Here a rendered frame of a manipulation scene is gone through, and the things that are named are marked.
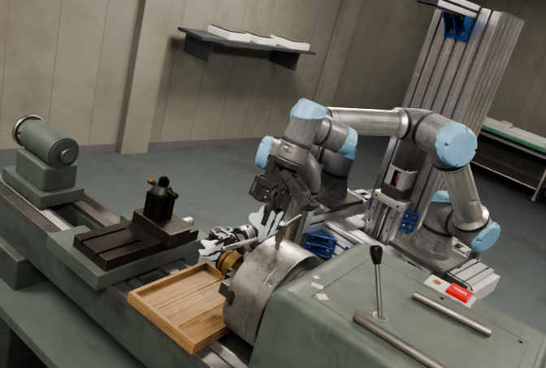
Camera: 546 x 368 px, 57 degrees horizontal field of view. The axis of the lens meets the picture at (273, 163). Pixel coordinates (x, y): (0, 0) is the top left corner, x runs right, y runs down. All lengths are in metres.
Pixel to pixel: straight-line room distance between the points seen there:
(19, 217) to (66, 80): 2.74
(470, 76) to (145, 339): 1.45
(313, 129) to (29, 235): 1.34
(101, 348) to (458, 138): 1.44
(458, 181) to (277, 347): 0.73
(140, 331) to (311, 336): 0.70
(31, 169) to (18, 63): 2.44
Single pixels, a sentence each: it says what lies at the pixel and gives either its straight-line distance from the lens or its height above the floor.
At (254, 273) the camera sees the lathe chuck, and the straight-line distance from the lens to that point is 1.41.
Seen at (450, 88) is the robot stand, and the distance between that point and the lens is 2.07.
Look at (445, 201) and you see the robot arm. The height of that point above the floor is 1.38.
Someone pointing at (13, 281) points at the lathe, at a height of 0.58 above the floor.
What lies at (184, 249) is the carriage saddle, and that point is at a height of 0.90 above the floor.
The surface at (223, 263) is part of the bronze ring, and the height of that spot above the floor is 1.10.
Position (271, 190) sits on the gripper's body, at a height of 1.46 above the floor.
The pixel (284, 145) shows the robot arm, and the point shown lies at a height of 1.57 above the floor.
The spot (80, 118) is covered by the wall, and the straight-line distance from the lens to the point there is 5.02.
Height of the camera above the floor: 1.91
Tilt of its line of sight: 19 degrees down
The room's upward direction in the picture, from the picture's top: 15 degrees clockwise
